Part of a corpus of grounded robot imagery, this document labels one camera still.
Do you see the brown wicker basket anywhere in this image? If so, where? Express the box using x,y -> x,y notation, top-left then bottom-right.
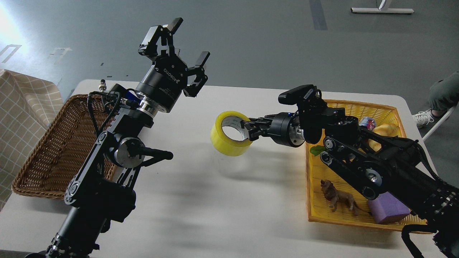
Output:
11,94 -> 96,200

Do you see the brown toy lion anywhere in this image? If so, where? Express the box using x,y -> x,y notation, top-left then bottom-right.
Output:
320,180 -> 371,216

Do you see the purple foam block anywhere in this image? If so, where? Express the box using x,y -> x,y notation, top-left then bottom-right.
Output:
367,192 -> 411,224

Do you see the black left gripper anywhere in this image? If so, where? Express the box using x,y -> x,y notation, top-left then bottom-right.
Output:
136,17 -> 211,113

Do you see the white sneaker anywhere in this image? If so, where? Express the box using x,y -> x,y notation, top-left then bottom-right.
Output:
412,109 -> 440,129

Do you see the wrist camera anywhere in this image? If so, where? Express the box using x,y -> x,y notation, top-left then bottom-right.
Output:
278,84 -> 318,105
109,83 -> 140,108

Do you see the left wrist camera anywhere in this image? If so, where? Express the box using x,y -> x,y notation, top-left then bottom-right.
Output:
109,83 -> 140,108

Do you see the beige checkered cloth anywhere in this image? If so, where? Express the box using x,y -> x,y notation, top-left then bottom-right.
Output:
0,69 -> 63,208

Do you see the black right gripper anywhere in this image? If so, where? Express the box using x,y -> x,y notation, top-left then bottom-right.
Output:
240,112 -> 305,148

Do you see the white stand base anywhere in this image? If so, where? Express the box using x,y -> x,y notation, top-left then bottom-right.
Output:
350,0 -> 414,14

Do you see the yellow plastic basket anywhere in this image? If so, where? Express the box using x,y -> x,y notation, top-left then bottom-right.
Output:
305,99 -> 426,231

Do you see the orange toy carrot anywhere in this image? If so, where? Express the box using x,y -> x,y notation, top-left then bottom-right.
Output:
309,145 -> 326,157

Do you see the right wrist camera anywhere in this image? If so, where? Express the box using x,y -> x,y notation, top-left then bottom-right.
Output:
278,84 -> 318,105

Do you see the small soda can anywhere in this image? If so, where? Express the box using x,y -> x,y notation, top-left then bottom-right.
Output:
359,116 -> 377,131

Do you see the grey trouser leg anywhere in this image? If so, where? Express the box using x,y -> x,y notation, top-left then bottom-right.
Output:
428,71 -> 459,111

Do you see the yellow tape roll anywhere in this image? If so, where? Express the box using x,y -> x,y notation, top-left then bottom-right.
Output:
210,111 -> 252,157

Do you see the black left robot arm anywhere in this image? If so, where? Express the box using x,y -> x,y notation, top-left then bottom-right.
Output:
28,18 -> 210,258

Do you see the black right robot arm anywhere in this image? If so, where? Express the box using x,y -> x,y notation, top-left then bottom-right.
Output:
240,97 -> 459,258

